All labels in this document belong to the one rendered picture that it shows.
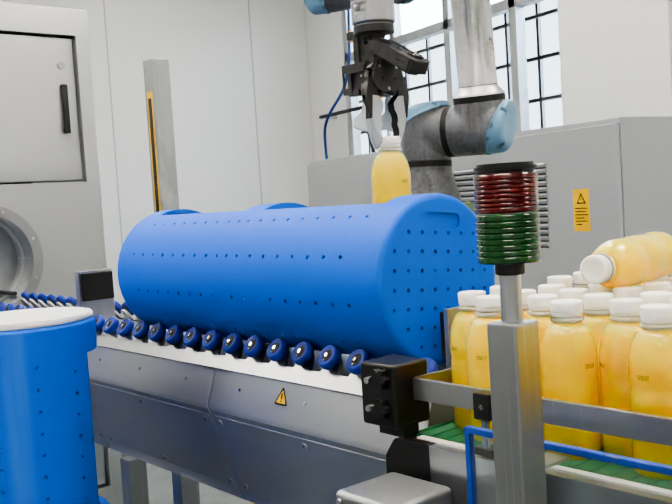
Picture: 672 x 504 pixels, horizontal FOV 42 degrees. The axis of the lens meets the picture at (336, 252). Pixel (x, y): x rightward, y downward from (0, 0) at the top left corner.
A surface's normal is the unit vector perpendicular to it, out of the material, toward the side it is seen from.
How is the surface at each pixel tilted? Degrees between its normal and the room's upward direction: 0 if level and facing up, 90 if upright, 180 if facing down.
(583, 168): 90
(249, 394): 70
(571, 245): 90
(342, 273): 82
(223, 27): 90
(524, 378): 90
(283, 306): 106
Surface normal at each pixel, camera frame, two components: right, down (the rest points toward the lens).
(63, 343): 0.77, -0.01
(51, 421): 0.56, 0.01
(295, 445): -0.69, 0.41
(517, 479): -0.76, 0.08
